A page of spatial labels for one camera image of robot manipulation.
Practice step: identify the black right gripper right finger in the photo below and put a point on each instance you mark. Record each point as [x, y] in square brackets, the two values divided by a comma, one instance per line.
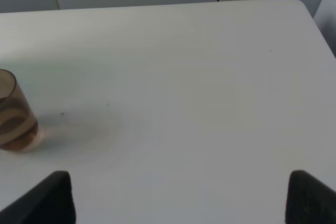
[309, 200]

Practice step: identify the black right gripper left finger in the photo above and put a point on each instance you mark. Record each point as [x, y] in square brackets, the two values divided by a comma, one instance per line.
[50, 201]

